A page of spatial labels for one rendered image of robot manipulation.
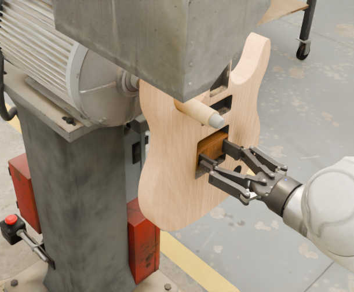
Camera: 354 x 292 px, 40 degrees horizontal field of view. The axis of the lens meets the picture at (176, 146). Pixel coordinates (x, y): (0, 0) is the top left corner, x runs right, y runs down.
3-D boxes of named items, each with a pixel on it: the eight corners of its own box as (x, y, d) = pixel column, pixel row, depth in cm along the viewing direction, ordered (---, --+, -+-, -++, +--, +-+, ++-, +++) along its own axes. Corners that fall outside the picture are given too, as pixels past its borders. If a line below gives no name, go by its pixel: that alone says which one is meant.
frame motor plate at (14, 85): (-13, 79, 124) (-16, 66, 122) (66, 51, 138) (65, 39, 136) (69, 143, 105) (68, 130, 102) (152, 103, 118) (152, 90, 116)
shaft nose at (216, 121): (212, 127, 87) (206, 124, 85) (219, 115, 87) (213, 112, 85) (221, 131, 86) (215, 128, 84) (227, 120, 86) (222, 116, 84)
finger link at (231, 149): (238, 149, 102) (241, 148, 102) (214, 134, 106) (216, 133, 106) (237, 160, 104) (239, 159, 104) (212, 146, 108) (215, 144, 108)
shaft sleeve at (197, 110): (146, 89, 97) (136, 84, 95) (153, 75, 97) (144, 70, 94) (212, 129, 87) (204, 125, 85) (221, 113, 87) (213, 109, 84)
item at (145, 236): (92, 246, 182) (84, 172, 159) (118, 229, 189) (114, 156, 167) (136, 287, 169) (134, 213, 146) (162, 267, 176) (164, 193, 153)
